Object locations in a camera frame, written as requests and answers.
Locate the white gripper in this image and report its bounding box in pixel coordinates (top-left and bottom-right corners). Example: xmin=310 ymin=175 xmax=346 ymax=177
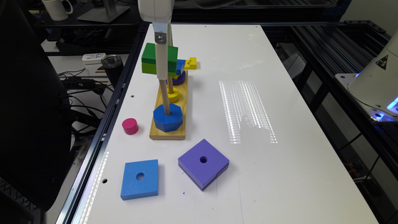
xmin=137 ymin=0 xmax=175 ymax=80

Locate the green square block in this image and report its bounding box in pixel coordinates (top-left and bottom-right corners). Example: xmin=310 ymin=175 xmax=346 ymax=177
xmin=141 ymin=43 xmax=178 ymax=77

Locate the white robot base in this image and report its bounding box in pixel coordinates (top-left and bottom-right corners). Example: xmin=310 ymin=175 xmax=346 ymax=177
xmin=335 ymin=34 xmax=397 ymax=123

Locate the small blue square block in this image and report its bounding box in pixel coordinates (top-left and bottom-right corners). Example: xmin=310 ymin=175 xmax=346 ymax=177
xmin=176 ymin=59 xmax=186 ymax=75

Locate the small yellow notched block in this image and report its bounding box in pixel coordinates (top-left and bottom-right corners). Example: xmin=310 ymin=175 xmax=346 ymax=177
xmin=184 ymin=57 xmax=197 ymax=70

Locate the blue octagon block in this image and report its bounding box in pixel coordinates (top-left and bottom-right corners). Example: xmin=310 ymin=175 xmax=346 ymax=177
xmin=153 ymin=103 xmax=183 ymax=132

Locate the pink cylinder block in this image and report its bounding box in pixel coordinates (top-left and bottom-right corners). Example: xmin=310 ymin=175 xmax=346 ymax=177
xmin=122 ymin=118 xmax=139 ymax=135

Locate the large purple square block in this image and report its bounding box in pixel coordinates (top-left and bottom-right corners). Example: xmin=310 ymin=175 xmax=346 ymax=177
xmin=178 ymin=139 xmax=229 ymax=191

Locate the large blue square block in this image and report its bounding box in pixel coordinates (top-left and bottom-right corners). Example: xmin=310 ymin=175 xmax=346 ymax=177
xmin=121 ymin=159 xmax=159 ymax=200

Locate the rear wooden peg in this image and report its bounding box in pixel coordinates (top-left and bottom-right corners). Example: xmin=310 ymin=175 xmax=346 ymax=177
xmin=167 ymin=23 xmax=174 ymax=47

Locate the wooden peg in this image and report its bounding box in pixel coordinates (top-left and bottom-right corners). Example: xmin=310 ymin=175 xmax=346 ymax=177
xmin=159 ymin=80 xmax=170 ymax=116
xmin=167 ymin=77 xmax=174 ymax=94
xmin=167 ymin=23 xmax=174 ymax=47

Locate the silver monitor stand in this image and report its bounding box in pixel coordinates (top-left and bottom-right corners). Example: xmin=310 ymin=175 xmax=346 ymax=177
xmin=77 ymin=0 xmax=130 ymax=23

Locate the purple round disc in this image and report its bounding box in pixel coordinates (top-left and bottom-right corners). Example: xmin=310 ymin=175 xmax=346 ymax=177
xmin=168 ymin=70 xmax=187 ymax=85

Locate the front wooden peg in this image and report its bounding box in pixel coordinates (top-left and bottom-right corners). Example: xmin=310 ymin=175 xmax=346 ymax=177
xmin=159 ymin=80 xmax=170 ymax=116

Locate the black tumbler cup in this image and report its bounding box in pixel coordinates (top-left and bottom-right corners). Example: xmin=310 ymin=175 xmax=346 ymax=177
xmin=101 ymin=55 xmax=124 ymax=88

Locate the middle wooden peg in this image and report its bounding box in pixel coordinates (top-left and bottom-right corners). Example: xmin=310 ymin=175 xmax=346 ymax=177
xmin=167 ymin=77 xmax=174 ymax=94

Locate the white remote device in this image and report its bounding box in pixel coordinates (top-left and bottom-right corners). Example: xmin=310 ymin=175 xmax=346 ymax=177
xmin=82 ymin=53 xmax=106 ymax=65

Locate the white mug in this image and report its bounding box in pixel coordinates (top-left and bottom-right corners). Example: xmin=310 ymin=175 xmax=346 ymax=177
xmin=42 ymin=0 xmax=73 ymax=21

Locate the wooden peg base board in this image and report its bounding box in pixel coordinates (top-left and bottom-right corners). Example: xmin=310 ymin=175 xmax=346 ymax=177
xmin=149 ymin=70 xmax=188 ymax=140

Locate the black office chair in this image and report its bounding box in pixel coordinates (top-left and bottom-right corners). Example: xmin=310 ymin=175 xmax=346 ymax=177
xmin=1 ymin=1 xmax=72 ymax=212

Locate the yellow ring block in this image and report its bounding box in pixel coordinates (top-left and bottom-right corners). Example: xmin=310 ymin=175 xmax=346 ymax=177
xmin=167 ymin=88 xmax=180 ymax=103

